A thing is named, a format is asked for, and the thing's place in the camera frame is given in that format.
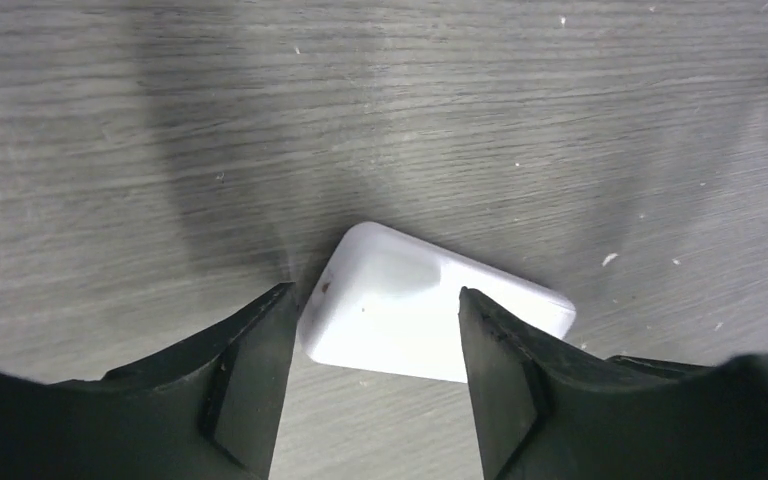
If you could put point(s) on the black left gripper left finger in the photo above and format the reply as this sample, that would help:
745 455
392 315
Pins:
207 407

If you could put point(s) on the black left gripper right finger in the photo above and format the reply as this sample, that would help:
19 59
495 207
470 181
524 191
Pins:
544 409

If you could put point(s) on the white remote control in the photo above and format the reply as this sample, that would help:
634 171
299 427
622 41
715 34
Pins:
388 302

